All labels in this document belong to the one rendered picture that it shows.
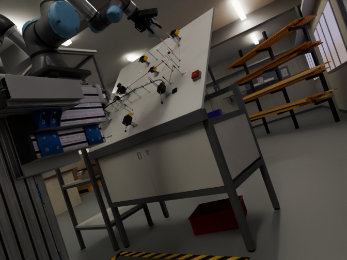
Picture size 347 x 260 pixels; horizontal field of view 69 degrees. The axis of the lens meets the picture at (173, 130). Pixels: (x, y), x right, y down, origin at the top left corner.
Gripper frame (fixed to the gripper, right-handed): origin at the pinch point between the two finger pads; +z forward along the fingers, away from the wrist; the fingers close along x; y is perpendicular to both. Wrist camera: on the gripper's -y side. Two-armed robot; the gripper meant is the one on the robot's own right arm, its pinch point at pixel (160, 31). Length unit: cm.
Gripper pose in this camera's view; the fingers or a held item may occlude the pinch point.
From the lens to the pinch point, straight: 163.7
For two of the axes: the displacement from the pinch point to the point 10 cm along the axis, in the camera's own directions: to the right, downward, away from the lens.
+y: -7.2, 2.6, 6.4
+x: -0.9, 8.9, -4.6
